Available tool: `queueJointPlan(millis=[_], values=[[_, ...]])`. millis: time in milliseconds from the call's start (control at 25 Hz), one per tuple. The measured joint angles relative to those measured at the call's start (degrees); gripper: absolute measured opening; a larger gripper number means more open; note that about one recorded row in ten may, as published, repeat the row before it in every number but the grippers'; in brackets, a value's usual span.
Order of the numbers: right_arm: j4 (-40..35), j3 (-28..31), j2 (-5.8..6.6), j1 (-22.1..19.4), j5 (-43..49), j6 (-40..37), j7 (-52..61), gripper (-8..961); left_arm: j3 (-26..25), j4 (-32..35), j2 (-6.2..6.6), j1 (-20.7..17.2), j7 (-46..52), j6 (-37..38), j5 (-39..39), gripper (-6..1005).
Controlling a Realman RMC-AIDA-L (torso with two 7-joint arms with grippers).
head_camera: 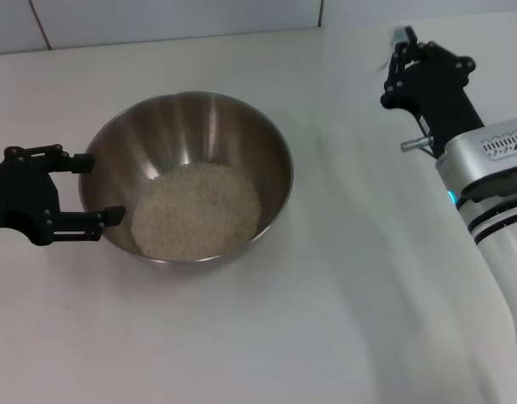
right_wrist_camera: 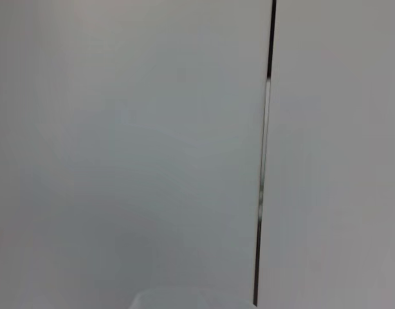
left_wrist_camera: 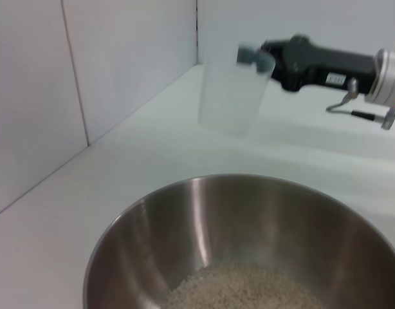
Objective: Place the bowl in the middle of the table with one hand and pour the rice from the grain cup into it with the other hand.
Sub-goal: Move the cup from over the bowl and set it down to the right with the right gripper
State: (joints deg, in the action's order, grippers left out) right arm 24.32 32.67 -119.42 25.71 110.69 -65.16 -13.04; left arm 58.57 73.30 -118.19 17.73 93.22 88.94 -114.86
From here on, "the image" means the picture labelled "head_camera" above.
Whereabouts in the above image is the clear cup of rice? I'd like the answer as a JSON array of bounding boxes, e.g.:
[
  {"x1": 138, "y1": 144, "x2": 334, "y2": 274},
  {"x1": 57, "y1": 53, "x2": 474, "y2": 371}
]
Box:
[{"x1": 131, "y1": 162, "x2": 262, "y2": 260}]

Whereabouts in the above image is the clear plastic cup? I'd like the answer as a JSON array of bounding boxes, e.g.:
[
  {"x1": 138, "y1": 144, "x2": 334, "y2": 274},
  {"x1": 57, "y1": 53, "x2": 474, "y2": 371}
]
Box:
[{"x1": 392, "y1": 25, "x2": 418, "y2": 47}]

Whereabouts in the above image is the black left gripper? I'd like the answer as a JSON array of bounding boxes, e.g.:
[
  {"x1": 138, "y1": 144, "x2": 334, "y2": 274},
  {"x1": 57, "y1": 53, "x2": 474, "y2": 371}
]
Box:
[{"x1": 0, "y1": 143, "x2": 127, "y2": 247}]

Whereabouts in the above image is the stainless steel mixing bowl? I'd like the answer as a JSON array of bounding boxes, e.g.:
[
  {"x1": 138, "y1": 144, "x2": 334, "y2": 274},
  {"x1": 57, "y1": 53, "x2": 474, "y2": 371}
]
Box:
[{"x1": 78, "y1": 90, "x2": 295, "y2": 264}]

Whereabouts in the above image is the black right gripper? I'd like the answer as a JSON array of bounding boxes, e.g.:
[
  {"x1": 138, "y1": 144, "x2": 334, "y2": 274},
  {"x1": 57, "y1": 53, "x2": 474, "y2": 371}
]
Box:
[{"x1": 380, "y1": 40, "x2": 486, "y2": 160}]

